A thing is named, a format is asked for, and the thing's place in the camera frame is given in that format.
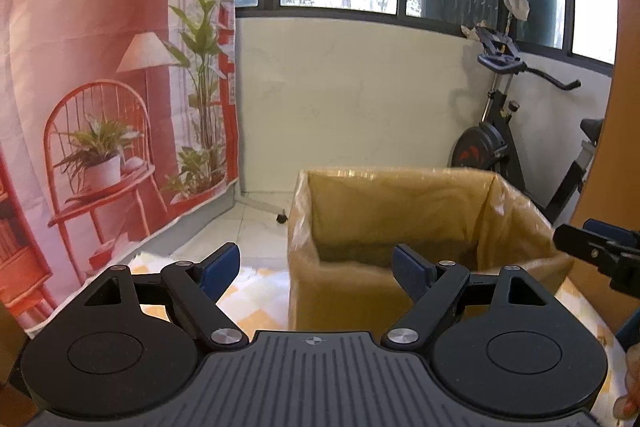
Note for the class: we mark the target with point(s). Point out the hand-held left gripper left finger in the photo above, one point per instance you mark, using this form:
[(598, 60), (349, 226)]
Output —
[(221, 268)]

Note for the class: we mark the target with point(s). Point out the black exercise bike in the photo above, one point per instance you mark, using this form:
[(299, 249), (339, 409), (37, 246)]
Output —
[(500, 142)]

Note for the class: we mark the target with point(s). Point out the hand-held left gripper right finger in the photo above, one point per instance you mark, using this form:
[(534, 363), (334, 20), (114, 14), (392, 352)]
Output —
[(407, 268)]

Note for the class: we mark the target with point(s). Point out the person's right hand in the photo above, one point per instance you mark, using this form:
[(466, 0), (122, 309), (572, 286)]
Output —
[(627, 399)]

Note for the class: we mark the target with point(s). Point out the taped cardboard box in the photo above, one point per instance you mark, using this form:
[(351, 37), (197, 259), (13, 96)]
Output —
[(350, 297)]

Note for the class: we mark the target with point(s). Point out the printed wall tapestry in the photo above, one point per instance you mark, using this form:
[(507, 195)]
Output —
[(100, 57)]

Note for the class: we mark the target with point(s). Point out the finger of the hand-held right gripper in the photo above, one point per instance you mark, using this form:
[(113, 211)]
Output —
[(580, 243), (612, 231)]

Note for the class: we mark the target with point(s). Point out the checked floral tablecloth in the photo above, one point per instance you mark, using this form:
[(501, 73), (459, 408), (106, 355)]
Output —
[(260, 289)]

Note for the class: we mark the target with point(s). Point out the white wheeled stand leg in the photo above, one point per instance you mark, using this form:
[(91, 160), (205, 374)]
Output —
[(260, 203)]

